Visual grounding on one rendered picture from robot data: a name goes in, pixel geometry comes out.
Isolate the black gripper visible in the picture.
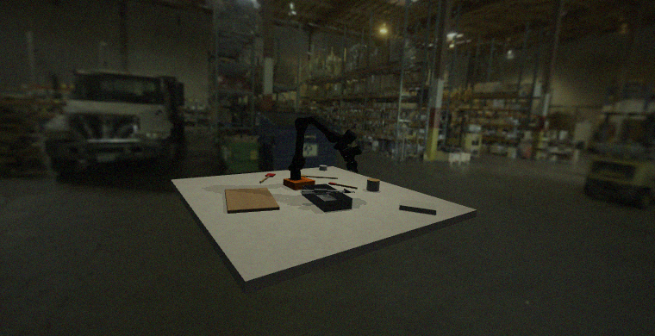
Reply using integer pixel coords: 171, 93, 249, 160
340, 146, 358, 173

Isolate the grey rectangular tin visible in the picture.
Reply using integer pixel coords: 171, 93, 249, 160
302, 184, 352, 212

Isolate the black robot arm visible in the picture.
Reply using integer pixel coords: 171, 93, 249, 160
288, 116, 362, 181

